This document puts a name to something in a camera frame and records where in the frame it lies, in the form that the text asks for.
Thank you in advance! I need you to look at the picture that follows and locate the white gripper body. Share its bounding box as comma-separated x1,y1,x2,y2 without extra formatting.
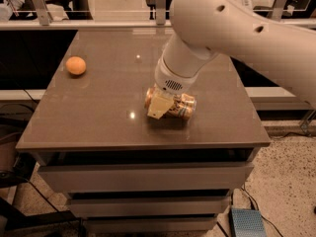
154,58,198,95

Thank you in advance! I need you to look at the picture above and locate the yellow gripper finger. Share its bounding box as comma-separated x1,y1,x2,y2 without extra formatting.
147,88,174,119

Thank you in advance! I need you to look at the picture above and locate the orange soda can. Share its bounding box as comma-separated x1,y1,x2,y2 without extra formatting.
144,87,197,120

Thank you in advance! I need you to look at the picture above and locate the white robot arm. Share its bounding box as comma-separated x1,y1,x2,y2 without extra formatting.
148,0,316,119

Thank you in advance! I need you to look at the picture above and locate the grey drawer cabinet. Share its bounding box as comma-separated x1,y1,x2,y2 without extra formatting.
17,29,270,233

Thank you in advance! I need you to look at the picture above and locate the orange fruit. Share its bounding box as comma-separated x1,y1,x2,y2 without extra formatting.
65,56,86,76

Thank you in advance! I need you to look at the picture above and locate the blue perforated box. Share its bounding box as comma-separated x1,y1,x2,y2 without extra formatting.
229,208,267,237

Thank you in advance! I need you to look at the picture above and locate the metal railing post middle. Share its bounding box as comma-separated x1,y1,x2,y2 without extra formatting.
156,0,166,26

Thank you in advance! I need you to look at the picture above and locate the metal railing post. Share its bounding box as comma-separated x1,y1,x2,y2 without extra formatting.
267,0,287,21
32,0,52,26
156,0,166,26

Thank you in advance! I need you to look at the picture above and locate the black floor cable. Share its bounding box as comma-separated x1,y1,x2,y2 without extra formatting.
240,185,284,237

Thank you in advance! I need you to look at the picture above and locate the metal railing post left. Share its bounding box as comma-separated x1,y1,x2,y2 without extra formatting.
32,0,52,26

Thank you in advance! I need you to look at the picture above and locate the metal railing post right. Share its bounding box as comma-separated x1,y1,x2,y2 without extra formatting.
267,0,287,21

